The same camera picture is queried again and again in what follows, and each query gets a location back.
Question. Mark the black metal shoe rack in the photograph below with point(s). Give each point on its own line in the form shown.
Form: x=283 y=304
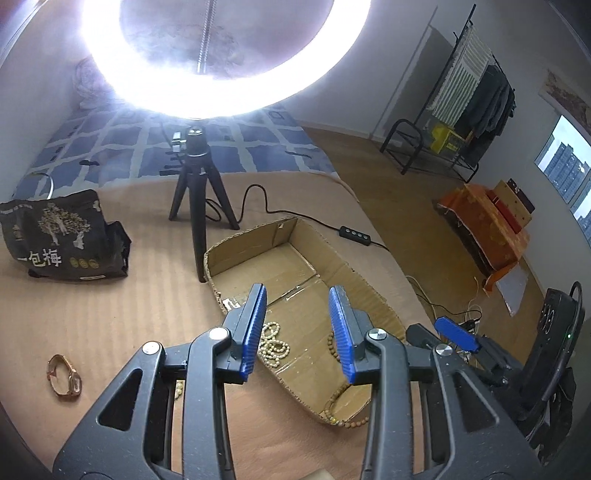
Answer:
x=406 y=138

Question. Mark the window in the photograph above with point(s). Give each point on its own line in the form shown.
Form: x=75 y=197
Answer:
x=563 y=157

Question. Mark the orange covered low table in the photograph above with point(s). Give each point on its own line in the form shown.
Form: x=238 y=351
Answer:
x=480 y=221

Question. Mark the black tripod stand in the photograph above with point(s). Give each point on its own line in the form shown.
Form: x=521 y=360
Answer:
x=194 y=152

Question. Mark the dark brown box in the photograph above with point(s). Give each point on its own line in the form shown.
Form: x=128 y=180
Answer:
x=521 y=196

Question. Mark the wall poster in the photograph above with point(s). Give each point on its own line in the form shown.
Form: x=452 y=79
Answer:
x=563 y=92

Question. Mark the rolled floral quilt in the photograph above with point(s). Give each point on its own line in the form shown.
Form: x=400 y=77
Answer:
x=85 y=78

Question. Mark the tan wooden box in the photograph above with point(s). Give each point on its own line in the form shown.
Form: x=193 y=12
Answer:
x=505 y=207

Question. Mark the striped towel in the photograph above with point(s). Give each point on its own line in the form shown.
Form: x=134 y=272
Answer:
x=461 y=78

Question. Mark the dark hanging clothes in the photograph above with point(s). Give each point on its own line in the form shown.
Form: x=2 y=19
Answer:
x=489 y=106

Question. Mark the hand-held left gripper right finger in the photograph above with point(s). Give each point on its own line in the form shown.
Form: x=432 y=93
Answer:
x=341 y=332

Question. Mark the gold wrist watch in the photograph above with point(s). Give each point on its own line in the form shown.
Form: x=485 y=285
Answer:
x=64 y=376

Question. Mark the clear plastic sheet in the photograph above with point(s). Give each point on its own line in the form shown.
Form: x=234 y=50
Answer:
x=512 y=290

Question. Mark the yellow crate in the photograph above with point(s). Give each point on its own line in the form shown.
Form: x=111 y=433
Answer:
x=445 y=138

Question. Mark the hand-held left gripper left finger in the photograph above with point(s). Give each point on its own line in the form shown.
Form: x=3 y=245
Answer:
x=256 y=332

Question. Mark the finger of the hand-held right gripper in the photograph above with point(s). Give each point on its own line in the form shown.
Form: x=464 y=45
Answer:
x=418 y=334
x=457 y=334

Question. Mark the black clothes rack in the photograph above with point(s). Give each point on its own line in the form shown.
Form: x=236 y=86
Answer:
x=461 y=41

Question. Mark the black printed snack bag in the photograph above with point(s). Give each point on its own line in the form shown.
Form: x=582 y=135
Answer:
x=60 y=230

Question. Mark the cardboard box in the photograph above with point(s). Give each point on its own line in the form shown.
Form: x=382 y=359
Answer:
x=286 y=267

